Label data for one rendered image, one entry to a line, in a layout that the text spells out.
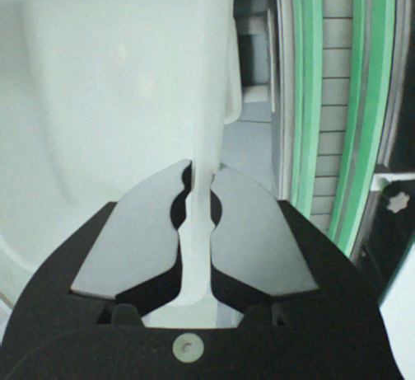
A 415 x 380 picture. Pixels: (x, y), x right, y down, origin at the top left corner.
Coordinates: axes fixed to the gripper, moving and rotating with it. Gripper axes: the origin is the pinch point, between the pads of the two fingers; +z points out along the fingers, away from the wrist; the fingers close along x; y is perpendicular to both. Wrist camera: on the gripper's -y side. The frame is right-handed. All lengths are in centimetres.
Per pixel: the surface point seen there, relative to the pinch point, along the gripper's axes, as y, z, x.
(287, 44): -5.1, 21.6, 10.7
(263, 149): 15.5, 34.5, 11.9
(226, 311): 71, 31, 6
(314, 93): -0.8, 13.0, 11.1
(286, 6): -9.9, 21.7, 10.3
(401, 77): -2.0, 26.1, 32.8
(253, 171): 20.9, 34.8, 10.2
